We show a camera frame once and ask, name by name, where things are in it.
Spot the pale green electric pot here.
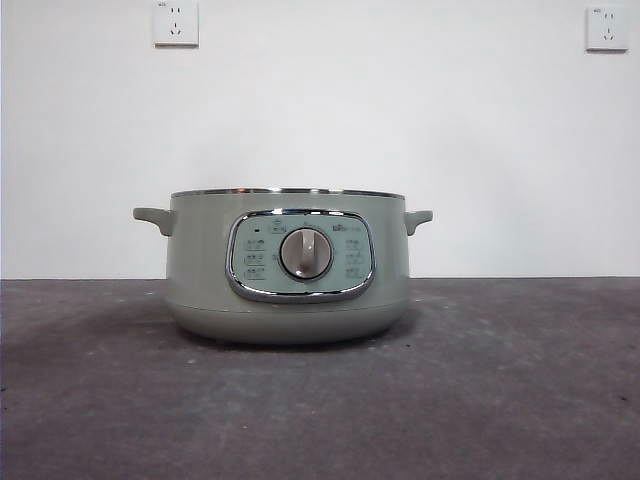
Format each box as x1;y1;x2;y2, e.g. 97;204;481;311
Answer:
132;187;434;346

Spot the white wall socket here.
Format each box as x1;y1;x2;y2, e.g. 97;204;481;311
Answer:
153;0;200;49
585;5;631;53

